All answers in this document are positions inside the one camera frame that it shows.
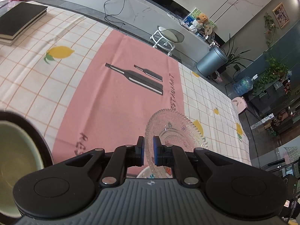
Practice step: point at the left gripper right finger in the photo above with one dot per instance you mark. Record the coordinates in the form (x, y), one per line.
(181, 163)

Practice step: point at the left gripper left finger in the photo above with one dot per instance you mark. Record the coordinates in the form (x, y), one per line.
(117, 163)

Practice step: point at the white fruity painted plate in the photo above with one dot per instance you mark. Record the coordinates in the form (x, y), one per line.
(145, 173)

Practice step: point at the clear glass plate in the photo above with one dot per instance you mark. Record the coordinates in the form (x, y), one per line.
(172, 128)

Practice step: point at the orange steel bowl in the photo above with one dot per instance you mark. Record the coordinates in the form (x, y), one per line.
(37, 138)

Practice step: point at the green ceramic bowl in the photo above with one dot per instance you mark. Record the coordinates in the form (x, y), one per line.
(19, 157)

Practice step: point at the pink round fan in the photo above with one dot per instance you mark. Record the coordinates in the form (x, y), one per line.
(239, 104)

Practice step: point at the blue water jug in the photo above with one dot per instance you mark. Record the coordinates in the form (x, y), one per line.
(244, 85)

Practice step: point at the grey metal trash can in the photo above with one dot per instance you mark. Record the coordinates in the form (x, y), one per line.
(212, 61)

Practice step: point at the white rolling stool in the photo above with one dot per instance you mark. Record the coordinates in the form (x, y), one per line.
(166, 39)

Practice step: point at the potted floor plant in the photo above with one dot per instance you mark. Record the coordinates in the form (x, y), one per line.
(233, 56)

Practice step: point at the hanging vine plant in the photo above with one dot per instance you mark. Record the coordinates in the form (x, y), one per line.
(275, 69)

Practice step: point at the teddy bear toy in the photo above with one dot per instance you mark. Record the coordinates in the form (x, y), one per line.
(202, 19)

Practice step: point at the black book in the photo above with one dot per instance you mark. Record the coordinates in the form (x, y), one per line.
(17, 17)

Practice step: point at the framed wall picture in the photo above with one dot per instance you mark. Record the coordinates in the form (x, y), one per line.
(281, 15)

